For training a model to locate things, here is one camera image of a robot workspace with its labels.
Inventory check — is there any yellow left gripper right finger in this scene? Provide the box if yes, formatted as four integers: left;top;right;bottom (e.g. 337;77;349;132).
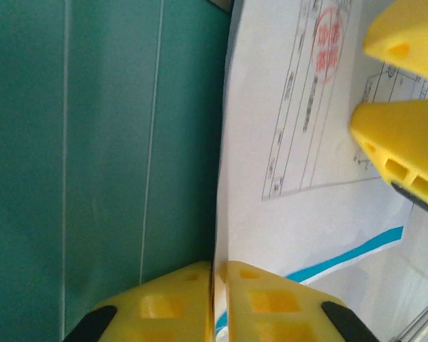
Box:
223;261;379;342

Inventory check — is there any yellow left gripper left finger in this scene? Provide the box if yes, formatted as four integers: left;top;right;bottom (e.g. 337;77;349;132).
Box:
62;261;215;342

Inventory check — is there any white sheet with blue border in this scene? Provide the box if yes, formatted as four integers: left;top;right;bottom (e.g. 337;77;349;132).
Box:
213;0;428;338

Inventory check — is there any green paper folder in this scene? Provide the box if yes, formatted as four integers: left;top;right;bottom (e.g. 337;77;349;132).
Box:
0;0;233;342

